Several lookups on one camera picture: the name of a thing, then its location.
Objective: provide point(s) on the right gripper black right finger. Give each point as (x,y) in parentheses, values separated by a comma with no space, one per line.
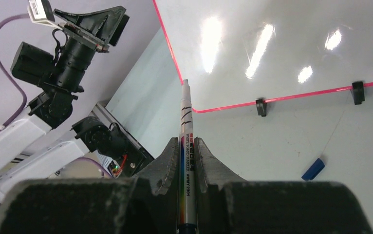
(228,204)

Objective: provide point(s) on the left controller board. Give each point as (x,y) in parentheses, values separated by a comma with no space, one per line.
(115,168)

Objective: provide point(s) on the blue marker cap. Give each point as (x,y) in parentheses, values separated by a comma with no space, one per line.
(313,170)

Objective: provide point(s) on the black whiteboard foot clip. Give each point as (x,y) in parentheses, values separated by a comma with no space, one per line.
(358,92)
(261,107)

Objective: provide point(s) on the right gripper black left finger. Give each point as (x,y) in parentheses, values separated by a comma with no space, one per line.
(145,203)

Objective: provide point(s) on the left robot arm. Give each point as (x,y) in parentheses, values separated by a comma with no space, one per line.
(59,76)

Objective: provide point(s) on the pink-framed whiteboard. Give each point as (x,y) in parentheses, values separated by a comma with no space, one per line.
(233,52)

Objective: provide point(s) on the white whiteboard marker pen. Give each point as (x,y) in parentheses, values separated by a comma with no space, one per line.
(187,214)

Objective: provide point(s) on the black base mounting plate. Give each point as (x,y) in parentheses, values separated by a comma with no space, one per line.
(138,157)

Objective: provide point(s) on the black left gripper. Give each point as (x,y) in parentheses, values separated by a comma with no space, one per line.
(97,30)

